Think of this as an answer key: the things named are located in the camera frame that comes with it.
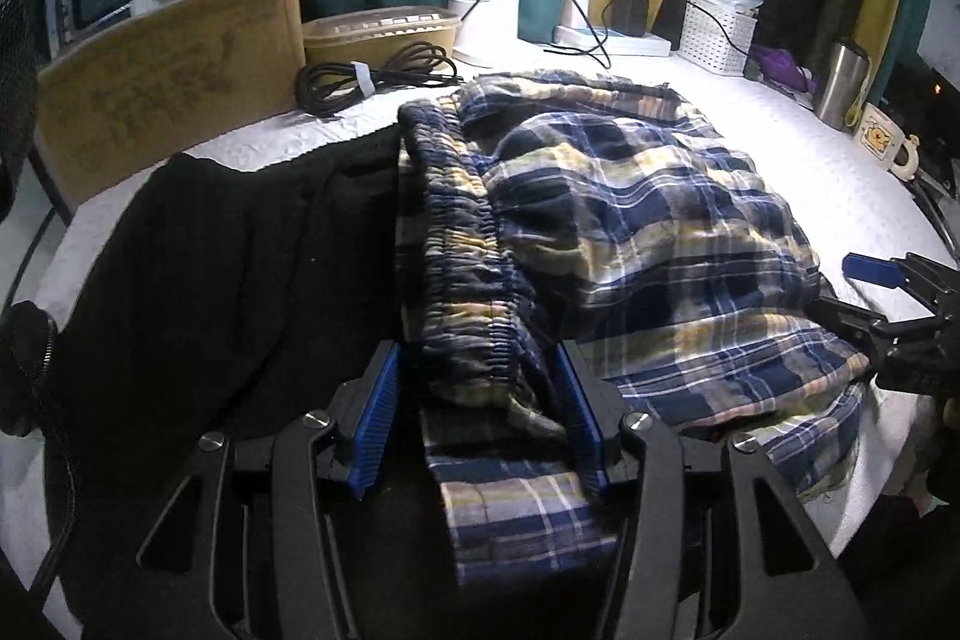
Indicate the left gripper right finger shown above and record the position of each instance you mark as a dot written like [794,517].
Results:
[592,411]

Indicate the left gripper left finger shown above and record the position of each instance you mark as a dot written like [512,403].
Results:
[363,410]

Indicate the blue yellow plaid pants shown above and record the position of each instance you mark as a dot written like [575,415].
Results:
[544,206]

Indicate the black folded garment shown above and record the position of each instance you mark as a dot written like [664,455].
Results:
[186,409]

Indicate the white bear cartoon mug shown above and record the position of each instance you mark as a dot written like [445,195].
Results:
[887,144]

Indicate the black computer monitor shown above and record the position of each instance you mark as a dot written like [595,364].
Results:
[923,102]

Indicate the stainless steel tumbler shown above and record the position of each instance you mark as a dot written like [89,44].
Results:
[841,85]

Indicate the purple cloth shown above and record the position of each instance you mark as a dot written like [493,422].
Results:
[780,66]

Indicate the tan lidded food container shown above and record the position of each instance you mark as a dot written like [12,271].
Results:
[373,36]

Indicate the brown cardboard box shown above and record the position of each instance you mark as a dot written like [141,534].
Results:
[169,78]

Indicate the white perforated plastic basket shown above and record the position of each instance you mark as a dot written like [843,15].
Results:
[716,37]

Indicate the teal curtain right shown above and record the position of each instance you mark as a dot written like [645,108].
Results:
[902,46]

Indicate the white power strip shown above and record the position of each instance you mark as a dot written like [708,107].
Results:
[615,43]

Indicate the white charger plug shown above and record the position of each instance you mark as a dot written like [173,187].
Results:
[575,14]

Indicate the black power adapter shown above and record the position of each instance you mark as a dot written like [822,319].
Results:
[629,17]

